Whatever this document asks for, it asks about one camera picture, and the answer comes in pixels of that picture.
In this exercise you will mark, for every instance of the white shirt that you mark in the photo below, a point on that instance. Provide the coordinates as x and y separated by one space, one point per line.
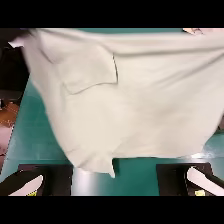
140 100

